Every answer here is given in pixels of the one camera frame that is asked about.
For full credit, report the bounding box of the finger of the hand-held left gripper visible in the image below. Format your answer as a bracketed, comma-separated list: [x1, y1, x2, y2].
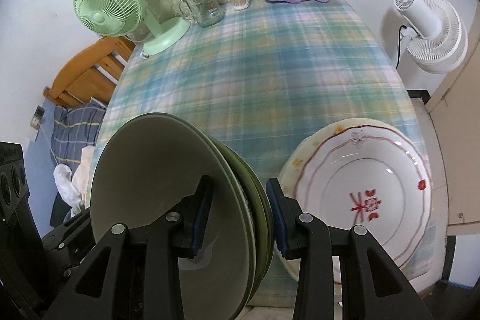
[41, 209, 96, 283]

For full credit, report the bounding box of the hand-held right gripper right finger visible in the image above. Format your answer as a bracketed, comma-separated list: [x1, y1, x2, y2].
[265, 178, 436, 320]

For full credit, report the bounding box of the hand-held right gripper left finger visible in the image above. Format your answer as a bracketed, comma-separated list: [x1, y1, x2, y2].
[45, 175, 214, 320]

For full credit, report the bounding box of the large yellow floral plate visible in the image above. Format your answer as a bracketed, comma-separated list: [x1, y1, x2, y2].
[277, 118, 432, 285]

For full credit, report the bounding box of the white plate with red pattern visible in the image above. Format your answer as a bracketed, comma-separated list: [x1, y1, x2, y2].
[294, 125, 432, 270]

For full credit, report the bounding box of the white cloth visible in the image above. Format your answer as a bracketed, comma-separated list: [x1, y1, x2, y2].
[52, 145, 94, 216]

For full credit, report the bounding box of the blue striped bedding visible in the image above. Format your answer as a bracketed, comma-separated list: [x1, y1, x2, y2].
[50, 100, 107, 167]

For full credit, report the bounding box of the beige door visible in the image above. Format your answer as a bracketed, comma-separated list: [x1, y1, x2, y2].
[425, 0, 480, 236]

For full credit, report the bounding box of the glass jar with dark lid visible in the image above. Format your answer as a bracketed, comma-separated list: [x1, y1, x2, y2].
[177, 0, 226, 28]

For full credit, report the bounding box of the green desk fan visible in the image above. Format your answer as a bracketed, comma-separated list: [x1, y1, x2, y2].
[73, 0, 190, 56]

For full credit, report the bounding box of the white standing fan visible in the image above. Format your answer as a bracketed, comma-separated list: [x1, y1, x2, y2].
[394, 0, 469, 75]

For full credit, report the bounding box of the wall socket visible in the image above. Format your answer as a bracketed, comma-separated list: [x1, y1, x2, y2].
[30, 106, 46, 129]

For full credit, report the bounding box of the black fan cable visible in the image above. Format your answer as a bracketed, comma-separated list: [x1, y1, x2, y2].
[395, 25, 407, 69]

